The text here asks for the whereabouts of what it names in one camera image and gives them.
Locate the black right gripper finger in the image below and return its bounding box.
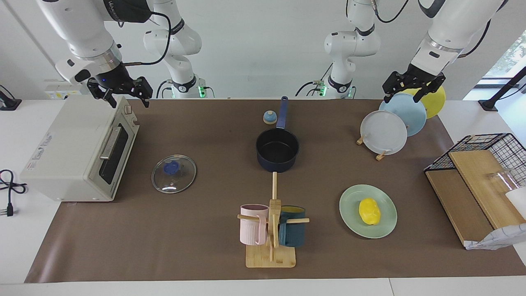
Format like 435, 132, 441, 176
88, 80, 118, 108
131, 76, 153, 108

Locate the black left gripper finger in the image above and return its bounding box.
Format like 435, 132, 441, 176
382, 71, 407, 104
413, 73, 446, 103

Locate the glass lid blue knob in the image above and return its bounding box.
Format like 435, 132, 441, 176
151, 155, 197, 194

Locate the yellow plate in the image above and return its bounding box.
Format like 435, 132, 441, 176
405, 84, 446, 120

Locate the light blue plate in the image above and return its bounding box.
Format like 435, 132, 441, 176
378, 93, 427, 137

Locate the grey plate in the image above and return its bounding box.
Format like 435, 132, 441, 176
360, 110, 408, 155

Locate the wooden plate rack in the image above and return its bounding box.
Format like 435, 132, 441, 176
356, 132, 389, 162

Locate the green plate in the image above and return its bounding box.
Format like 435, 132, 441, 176
339, 184, 398, 239

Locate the white power strip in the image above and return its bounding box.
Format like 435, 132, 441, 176
44, 79, 89, 100

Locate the beige toaster oven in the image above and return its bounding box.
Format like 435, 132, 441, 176
20, 95, 140, 203

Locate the black angled stand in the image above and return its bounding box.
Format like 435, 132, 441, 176
479, 66, 526, 111

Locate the bright window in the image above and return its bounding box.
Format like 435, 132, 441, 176
479, 31, 526, 85

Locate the black table clamp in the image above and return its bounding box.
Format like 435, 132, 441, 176
0, 84, 22, 111

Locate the clear glass cup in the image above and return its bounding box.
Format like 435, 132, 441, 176
487, 169, 523, 194

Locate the wooden shelf rack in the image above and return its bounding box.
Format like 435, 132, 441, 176
425, 150, 526, 247

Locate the dark blue saucepan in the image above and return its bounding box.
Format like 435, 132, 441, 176
256, 96, 300, 173

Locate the brown table mat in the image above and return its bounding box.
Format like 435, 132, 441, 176
25, 99, 526, 283

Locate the white patterned cloth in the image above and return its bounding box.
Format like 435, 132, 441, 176
464, 223, 526, 250

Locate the pink ribbed mug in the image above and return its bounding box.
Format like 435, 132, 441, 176
240, 204, 270, 246

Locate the dark teal mug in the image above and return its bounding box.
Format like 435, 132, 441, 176
278, 206, 307, 247

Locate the wooden mug tree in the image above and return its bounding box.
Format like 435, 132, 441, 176
238, 172, 310, 268

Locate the black right base cable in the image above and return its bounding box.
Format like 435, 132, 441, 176
156, 79, 174, 99

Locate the black base cable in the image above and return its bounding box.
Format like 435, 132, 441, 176
156, 79, 174, 99
295, 62, 333, 98

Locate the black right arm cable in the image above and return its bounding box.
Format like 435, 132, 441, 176
117, 10, 172, 67

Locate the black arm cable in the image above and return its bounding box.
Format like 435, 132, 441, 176
117, 10, 172, 67
370, 0, 492, 59

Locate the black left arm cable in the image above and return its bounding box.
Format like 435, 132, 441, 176
370, 0, 492, 59

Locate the black left base cable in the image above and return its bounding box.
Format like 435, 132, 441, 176
295, 62, 333, 98

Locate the black wire basket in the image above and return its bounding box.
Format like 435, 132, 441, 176
424, 133, 526, 187

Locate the black power cord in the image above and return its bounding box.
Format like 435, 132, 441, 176
0, 169, 28, 217

